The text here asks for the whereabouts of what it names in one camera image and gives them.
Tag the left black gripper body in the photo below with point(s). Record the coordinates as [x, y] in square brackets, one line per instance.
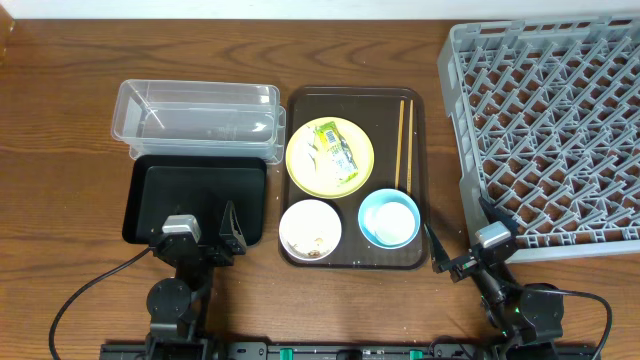
[201, 252]

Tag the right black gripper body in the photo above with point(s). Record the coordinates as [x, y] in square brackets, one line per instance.
[467, 265]

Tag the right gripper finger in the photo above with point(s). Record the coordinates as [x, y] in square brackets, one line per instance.
[494, 214]
[439, 258]

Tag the small white cup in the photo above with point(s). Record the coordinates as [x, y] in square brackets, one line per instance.
[392, 223]

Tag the light blue bowl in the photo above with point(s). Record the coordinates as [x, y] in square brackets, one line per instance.
[375, 200]

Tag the white bowl with leftovers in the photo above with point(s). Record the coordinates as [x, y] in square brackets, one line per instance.
[308, 218]

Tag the yellow plate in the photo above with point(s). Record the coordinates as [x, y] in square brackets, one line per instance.
[319, 182]

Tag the green snack wrapper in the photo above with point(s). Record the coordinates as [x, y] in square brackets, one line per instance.
[337, 152]

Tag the white tissue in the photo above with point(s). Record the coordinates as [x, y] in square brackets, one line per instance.
[307, 139]

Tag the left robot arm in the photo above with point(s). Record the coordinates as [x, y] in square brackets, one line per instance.
[178, 305]

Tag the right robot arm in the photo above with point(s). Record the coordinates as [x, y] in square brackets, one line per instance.
[529, 316]

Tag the grey dishwasher rack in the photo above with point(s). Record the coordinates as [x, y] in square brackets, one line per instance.
[546, 118]

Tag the black plastic bin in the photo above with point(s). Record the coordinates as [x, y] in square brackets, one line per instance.
[166, 185]

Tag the dark brown serving tray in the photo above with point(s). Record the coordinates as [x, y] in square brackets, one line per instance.
[355, 194]

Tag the clear plastic bin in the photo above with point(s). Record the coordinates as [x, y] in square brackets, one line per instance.
[197, 118]

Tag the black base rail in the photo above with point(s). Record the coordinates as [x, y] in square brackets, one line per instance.
[262, 351]

